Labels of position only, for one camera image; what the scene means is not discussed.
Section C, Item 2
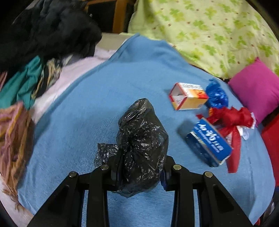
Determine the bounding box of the pink white bed sheet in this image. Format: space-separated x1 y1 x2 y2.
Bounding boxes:
30 32 133 123

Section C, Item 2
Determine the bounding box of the teal garment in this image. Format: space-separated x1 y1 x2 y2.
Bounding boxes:
1 56 43 110

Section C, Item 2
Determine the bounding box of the wooden headboard frame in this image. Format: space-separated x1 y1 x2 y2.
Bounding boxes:
85 0 136 34

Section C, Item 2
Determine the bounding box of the blue crumpled plastic bag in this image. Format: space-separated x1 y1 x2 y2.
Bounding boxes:
205 79 228 109

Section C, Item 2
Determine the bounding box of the red plastic bag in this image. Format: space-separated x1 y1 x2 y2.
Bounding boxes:
206 107 256 173

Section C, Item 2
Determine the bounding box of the blue blanket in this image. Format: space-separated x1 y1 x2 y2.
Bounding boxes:
18 35 275 223

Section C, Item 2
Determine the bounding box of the red paper shopping bag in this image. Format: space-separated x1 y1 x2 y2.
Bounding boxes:
261 115 279 187

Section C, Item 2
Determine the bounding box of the brown striped scarf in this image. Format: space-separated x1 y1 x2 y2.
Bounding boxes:
1 102 35 208

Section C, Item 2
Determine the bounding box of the orange white cardboard box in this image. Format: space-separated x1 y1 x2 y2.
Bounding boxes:
169 82 209 111

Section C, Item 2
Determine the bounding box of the black plastic trash bag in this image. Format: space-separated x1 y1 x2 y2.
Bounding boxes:
94 98 168 198

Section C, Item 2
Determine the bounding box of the black clothing pile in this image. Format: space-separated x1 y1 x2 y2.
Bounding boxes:
1 1 102 72

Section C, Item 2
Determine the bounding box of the green clover pattern quilt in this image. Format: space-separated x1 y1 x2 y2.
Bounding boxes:
128 0 278 79

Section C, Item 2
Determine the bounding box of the blue toothpaste box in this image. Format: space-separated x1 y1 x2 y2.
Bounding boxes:
185 117 233 167

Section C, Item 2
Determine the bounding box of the magenta pillow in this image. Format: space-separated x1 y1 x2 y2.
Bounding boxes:
228 58 278 124

